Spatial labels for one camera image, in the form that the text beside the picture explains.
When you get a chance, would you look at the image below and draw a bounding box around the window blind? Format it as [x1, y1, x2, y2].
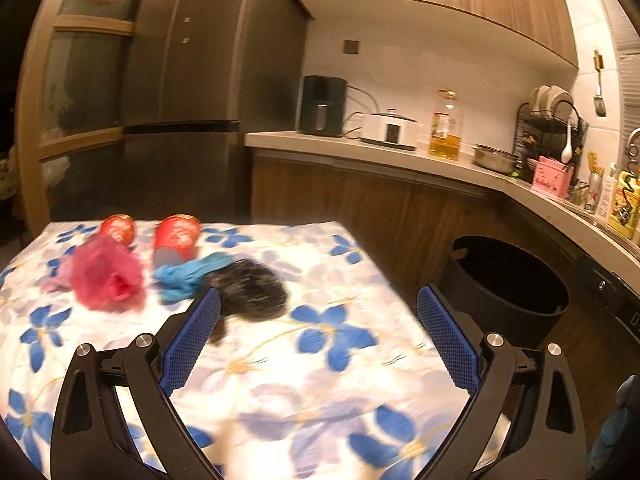
[595, 0, 640, 136]

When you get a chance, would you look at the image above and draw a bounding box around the white bowl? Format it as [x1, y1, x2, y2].
[547, 86, 574, 111]

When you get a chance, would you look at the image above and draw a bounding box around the blue floral tablecloth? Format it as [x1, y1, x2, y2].
[0, 220, 501, 480]

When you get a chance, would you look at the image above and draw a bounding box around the yellow detergent bottle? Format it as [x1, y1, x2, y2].
[612, 167, 640, 236]

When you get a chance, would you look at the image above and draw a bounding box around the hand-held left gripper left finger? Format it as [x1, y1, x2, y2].
[50, 287, 223, 480]

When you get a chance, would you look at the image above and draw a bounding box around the steel pot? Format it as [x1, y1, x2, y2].
[472, 144, 518, 173]

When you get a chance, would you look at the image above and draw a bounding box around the black air fryer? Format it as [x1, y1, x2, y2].
[298, 75, 347, 137]

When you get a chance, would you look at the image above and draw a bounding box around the white spoon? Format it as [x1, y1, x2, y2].
[560, 122, 576, 164]

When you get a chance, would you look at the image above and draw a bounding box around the white plastic bottle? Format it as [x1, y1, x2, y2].
[595, 162, 618, 221]

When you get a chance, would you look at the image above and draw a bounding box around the black power cable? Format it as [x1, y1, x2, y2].
[345, 85, 381, 139]

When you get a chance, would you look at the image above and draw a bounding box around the wooden base cabinet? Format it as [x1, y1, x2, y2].
[250, 150, 601, 311]

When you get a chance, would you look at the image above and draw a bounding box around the grey refrigerator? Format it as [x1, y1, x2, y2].
[122, 0, 321, 223]

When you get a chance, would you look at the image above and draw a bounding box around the black plastic bag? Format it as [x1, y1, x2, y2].
[207, 259, 288, 343]

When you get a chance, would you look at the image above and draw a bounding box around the cooking oil bottle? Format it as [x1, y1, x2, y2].
[429, 89, 463, 161]

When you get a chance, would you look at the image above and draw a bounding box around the white can red star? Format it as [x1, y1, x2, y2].
[585, 172, 603, 213]

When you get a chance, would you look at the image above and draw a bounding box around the white rice cooker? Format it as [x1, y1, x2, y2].
[359, 108, 418, 151]

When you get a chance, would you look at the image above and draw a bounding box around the black coiled faucet hose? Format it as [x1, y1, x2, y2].
[617, 142, 640, 226]

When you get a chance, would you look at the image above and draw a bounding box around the white kitchen countertop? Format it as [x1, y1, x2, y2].
[245, 131, 640, 261]

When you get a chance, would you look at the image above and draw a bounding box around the person's blue clothing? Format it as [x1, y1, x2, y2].
[589, 377, 640, 468]

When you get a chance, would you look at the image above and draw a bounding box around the red paper cup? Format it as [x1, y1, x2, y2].
[97, 214, 136, 248]
[152, 215, 201, 267]

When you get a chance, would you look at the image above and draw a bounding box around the black wire dish rack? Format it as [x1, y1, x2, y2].
[515, 100, 590, 186]

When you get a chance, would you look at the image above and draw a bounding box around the pink utensil holder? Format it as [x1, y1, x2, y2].
[531, 156, 574, 200]

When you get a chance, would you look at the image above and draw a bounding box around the black trash bin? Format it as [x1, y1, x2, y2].
[439, 235, 570, 351]

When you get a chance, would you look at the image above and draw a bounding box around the hanging metal spatula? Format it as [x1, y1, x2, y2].
[593, 67, 607, 116]

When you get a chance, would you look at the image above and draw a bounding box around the wooden glass sliding door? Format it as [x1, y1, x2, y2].
[17, 0, 151, 241]

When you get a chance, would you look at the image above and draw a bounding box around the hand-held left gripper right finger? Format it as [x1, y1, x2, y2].
[415, 284, 587, 480]

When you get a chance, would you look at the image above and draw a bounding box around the red plastic bag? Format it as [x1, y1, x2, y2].
[67, 237, 146, 313]

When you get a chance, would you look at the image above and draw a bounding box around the black built-in appliance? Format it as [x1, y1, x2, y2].
[575, 255, 640, 331]

